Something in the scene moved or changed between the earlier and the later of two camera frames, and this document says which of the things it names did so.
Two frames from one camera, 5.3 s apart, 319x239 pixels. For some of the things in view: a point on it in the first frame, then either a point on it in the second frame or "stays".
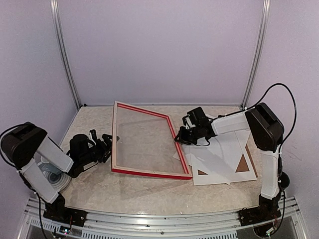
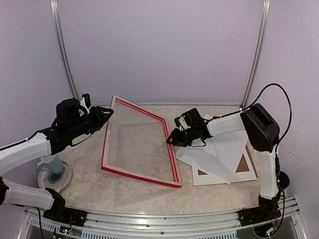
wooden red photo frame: [177, 144] → [116, 99]
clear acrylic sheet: [145, 141] stays
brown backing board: [242, 166] stays
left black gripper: [105, 150] → [100, 119]
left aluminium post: [54, 4] stays
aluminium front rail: [287, 223] stays
